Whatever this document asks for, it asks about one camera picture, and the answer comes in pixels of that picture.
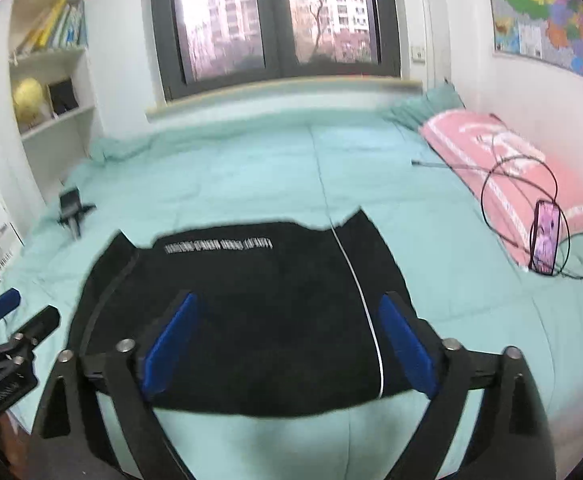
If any black hooded jacket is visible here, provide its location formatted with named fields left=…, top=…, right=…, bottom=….
left=68, top=211, right=411, bottom=417

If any teal bed quilt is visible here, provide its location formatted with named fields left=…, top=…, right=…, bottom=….
left=0, top=118, right=583, bottom=479

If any smartphone with pink screen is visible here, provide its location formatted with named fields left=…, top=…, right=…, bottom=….
left=529, top=200, right=561, bottom=275

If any white bookshelf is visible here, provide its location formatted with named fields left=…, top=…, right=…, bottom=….
left=6, top=0, right=105, bottom=206

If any pink pillow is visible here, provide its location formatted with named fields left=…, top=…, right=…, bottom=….
left=419, top=110, right=583, bottom=274

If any yellow globe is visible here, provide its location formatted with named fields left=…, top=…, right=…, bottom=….
left=12, top=78, right=46, bottom=126

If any black box on shelf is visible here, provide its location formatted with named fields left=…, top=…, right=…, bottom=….
left=48, top=79, right=78, bottom=116

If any teal pillow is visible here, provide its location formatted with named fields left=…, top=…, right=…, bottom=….
left=385, top=81, right=465, bottom=131

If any wooden window sill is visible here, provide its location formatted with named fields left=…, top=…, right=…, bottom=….
left=145, top=75, right=423, bottom=122

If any lower row of books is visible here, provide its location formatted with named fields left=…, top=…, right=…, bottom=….
left=8, top=0, right=88, bottom=63

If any dark framed window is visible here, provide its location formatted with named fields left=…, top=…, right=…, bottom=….
left=150, top=0, right=401, bottom=101

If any white wall socket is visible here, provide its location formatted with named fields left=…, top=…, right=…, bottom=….
left=411, top=44, right=427, bottom=64

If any colourful wall map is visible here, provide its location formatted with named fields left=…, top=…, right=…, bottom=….
left=491, top=0, right=583, bottom=77

